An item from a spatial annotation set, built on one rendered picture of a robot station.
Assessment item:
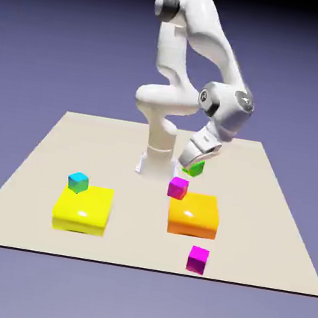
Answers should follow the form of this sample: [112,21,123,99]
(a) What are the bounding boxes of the large orange box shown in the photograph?
[165,189,224,241]

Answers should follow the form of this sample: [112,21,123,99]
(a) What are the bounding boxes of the small green cube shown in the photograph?
[180,156,207,179]

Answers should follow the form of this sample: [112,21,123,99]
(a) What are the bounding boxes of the small magenta cube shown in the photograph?
[184,244,212,277]
[166,175,191,202]

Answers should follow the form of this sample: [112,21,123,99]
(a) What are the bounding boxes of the small cyan cube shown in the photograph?
[66,169,91,196]

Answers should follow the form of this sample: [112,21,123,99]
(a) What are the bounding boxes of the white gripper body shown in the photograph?
[176,134,224,173]

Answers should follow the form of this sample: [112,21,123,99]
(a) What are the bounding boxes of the large yellow box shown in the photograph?
[49,179,115,238]

